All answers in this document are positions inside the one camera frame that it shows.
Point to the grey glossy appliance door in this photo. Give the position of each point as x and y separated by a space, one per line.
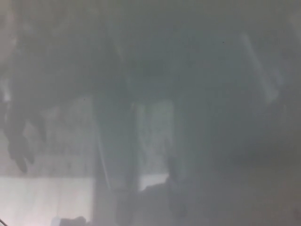
188 113

